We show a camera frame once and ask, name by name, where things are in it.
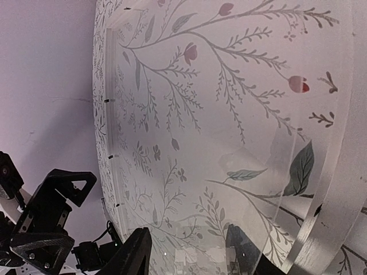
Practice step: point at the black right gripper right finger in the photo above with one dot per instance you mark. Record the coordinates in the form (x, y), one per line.
(243, 256)

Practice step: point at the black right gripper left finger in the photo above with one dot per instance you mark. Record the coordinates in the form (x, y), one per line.
(133, 257)

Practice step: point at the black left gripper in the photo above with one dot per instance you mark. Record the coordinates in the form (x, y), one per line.
(37, 236)

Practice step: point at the clear acrylic frame sheet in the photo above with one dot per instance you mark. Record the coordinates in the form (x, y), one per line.
(206, 129)

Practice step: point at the white picture frame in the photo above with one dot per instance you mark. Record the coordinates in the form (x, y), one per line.
(329, 200)

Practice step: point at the floral patterned table mat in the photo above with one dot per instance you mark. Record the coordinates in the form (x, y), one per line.
(100, 86)

